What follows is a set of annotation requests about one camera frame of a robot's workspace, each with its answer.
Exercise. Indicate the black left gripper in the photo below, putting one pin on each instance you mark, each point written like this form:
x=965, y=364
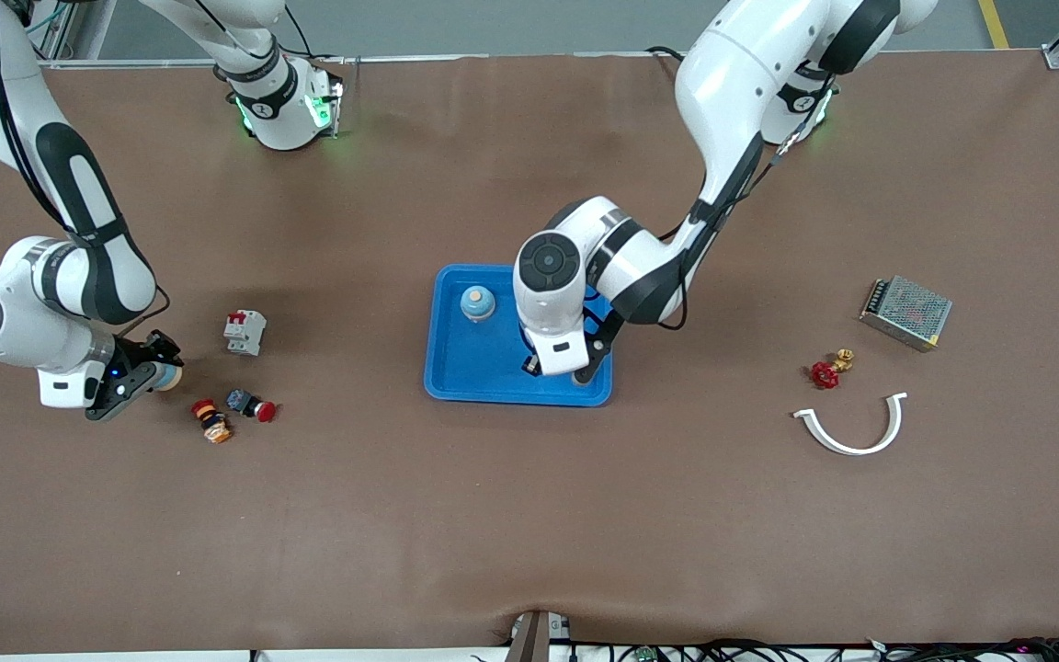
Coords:
x=530, y=366

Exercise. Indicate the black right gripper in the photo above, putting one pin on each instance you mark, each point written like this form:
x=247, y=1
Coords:
x=145, y=350

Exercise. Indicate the light blue bell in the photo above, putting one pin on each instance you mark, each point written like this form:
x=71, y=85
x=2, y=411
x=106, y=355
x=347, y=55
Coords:
x=171, y=378
x=477, y=302

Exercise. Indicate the dark brown capacitor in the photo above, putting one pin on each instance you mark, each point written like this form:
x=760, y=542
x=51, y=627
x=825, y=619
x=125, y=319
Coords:
x=529, y=366

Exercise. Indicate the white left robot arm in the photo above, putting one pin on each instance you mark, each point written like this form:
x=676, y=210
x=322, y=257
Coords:
x=732, y=74

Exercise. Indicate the red orange push button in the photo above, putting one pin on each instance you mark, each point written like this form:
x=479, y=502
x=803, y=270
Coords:
x=210, y=421

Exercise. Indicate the white red circuit breaker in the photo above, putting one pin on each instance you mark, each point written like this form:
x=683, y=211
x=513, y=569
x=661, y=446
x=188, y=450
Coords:
x=244, y=333

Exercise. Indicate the red emergency stop button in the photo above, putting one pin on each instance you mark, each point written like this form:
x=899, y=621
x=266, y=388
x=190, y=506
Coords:
x=249, y=405

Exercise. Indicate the blue plastic tray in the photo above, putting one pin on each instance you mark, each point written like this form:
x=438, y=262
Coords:
x=474, y=368

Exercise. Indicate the metal mesh power supply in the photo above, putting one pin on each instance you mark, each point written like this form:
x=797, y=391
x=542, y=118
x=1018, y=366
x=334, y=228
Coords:
x=906, y=313

